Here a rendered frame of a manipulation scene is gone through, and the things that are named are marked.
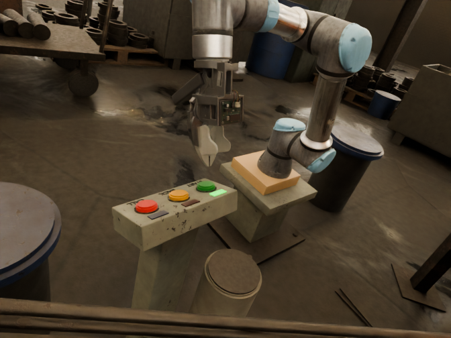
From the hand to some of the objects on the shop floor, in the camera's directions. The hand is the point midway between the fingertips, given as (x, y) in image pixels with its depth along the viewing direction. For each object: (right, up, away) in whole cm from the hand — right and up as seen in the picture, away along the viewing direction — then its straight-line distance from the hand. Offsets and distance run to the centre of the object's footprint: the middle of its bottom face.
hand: (206, 159), depth 67 cm
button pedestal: (-20, -57, +28) cm, 67 cm away
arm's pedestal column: (+16, -30, +88) cm, 94 cm away
